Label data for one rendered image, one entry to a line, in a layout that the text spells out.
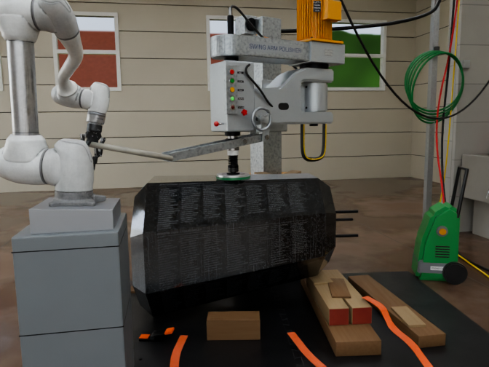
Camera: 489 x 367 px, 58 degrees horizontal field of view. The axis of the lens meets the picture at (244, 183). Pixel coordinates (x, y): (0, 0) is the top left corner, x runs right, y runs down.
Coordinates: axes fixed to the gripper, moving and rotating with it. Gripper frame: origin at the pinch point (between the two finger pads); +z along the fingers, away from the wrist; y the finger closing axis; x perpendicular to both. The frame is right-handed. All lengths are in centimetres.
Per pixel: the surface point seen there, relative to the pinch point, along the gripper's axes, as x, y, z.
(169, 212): -11, 48, 22
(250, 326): -60, 78, 76
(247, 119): -27, 83, -40
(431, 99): -35, 340, -114
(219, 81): -14, 67, -60
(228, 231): -38, 71, 27
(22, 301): -40, -39, 56
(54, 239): -47, -34, 29
